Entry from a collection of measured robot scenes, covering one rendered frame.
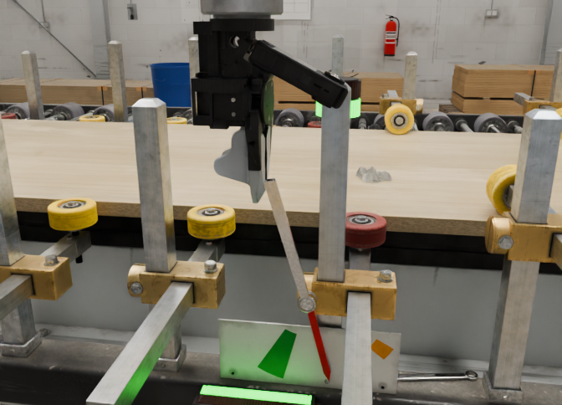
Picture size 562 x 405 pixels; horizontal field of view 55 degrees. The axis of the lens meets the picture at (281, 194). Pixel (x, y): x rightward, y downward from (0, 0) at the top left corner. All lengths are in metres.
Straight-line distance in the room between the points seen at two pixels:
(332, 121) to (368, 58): 7.16
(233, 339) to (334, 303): 0.16
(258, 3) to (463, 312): 0.68
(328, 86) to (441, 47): 7.35
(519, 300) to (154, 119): 0.54
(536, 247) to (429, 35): 7.21
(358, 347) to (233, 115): 0.30
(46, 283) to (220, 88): 0.44
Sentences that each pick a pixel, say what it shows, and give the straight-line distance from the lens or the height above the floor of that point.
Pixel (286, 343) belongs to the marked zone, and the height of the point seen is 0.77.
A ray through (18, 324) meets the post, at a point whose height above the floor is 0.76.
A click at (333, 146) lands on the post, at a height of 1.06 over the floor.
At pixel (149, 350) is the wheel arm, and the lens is 0.66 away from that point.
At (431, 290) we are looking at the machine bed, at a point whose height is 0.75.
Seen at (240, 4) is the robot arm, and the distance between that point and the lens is 0.58.
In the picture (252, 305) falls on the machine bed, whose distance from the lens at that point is 1.05.
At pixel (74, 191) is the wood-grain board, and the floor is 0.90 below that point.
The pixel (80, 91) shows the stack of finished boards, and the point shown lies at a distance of 7.37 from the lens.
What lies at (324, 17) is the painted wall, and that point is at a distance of 7.82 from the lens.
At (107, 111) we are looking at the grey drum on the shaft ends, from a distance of 2.44.
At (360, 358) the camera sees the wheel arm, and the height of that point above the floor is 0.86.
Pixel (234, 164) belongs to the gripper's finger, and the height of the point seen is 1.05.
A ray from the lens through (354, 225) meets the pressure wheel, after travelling 0.85.
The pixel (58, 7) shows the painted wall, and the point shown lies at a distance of 8.88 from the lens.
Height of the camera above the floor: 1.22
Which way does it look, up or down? 18 degrees down
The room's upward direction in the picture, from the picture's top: straight up
